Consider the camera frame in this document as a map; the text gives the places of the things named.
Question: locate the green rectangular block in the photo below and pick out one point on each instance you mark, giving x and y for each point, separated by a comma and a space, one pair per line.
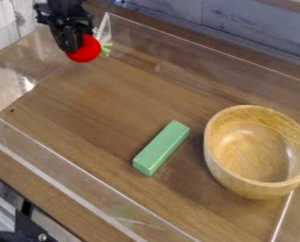
160, 148

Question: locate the black metal clamp base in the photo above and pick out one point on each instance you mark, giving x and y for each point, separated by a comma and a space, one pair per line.
28, 231

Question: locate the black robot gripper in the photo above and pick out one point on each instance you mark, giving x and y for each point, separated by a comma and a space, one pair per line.
69, 20

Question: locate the clear acrylic enclosure wall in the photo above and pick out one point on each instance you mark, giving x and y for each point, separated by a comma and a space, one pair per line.
77, 119

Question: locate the wooden bowl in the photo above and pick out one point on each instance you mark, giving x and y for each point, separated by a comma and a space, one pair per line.
252, 151

